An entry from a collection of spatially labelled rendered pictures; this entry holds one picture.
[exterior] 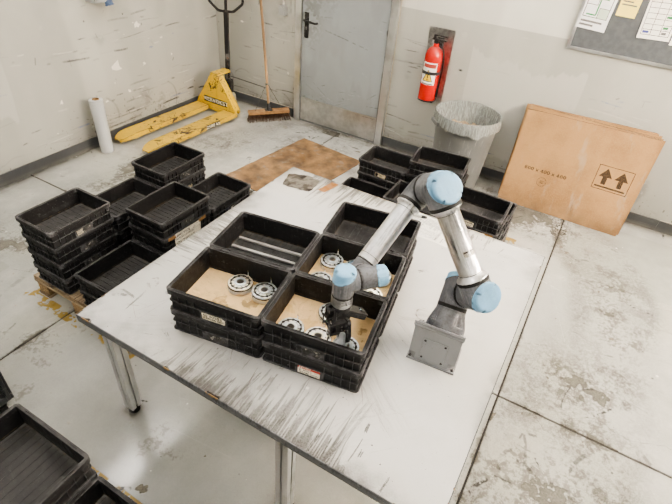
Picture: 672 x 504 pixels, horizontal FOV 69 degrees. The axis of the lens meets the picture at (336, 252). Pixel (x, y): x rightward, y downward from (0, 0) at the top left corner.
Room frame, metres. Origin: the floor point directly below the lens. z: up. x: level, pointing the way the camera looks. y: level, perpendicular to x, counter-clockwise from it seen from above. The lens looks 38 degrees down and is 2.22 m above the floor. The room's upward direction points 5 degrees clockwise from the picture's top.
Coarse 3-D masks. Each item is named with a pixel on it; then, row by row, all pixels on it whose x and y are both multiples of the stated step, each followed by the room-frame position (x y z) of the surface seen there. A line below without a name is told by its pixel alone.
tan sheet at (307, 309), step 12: (300, 300) 1.44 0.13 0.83; (312, 300) 1.45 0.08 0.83; (288, 312) 1.37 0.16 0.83; (300, 312) 1.38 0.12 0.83; (312, 312) 1.38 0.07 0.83; (312, 324) 1.32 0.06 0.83; (360, 324) 1.34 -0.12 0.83; (372, 324) 1.35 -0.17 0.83; (360, 336) 1.28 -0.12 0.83; (360, 348) 1.22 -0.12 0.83
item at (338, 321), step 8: (328, 304) 1.21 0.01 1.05; (328, 312) 1.20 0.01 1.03; (336, 312) 1.19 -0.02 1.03; (344, 312) 1.18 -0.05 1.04; (328, 320) 1.19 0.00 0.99; (336, 320) 1.19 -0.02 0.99; (344, 320) 1.20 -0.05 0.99; (328, 328) 1.18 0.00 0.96; (336, 328) 1.18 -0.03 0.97; (344, 328) 1.19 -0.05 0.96
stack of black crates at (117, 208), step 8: (120, 184) 2.74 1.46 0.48; (128, 184) 2.80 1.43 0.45; (136, 184) 2.82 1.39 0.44; (144, 184) 2.79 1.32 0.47; (104, 192) 2.63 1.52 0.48; (112, 192) 2.68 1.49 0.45; (120, 192) 2.73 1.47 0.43; (128, 192) 2.79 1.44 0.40; (136, 192) 2.82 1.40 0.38; (144, 192) 2.79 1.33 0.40; (112, 200) 2.67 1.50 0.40; (120, 200) 2.71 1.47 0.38; (128, 200) 2.72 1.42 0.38; (136, 200) 2.73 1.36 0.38; (112, 208) 2.61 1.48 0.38; (120, 208) 2.62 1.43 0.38; (112, 216) 2.38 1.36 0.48; (120, 216) 2.39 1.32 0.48; (120, 224) 2.40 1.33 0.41; (128, 224) 2.44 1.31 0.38; (120, 232) 2.38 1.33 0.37; (128, 232) 2.43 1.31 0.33; (120, 240) 2.38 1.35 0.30
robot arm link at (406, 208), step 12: (408, 192) 1.55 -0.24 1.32; (396, 204) 1.55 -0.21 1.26; (408, 204) 1.52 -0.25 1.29; (420, 204) 1.53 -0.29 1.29; (396, 216) 1.49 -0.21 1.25; (408, 216) 1.50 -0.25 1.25; (384, 228) 1.45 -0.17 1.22; (396, 228) 1.46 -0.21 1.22; (372, 240) 1.42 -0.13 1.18; (384, 240) 1.42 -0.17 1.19; (360, 252) 1.40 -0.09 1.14; (372, 252) 1.38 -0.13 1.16; (384, 252) 1.40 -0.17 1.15; (360, 264) 1.33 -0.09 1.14; (372, 264) 1.36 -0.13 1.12
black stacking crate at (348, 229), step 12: (348, 216) 2.05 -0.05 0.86; (360, 216) 2.03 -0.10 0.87; (372, 216) 2.02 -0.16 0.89; (384, 216) 2.00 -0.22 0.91; (336, 228) 1.95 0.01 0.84; (348, 228) 1.99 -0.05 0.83; (360, 228) 2.00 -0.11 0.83; (372, 228) 2.01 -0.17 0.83; (408, 228) 1.96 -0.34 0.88; (360, 240) 1.90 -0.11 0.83; (396, 240) 1.92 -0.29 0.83; (408, 240) 1.93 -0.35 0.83
